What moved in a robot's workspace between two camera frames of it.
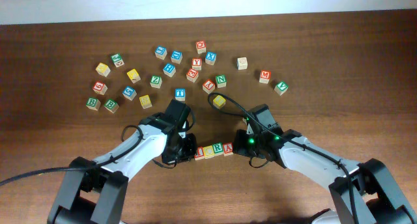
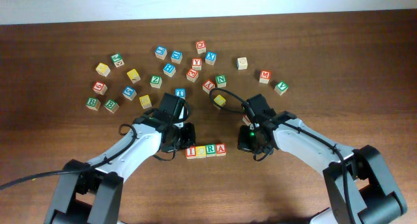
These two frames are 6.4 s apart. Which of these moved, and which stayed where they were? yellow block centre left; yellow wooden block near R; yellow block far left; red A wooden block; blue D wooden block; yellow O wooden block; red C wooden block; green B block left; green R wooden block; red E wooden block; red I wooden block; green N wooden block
Moved: red I wooden block; red A wooden block; green R wooden block; yellow O wooden block
Stayed: blue D wooden block; green N wooden block; yellow wooden block near R; red C wooden block; green B block left; yellow block centre left; yellow block far left; red E wooden block
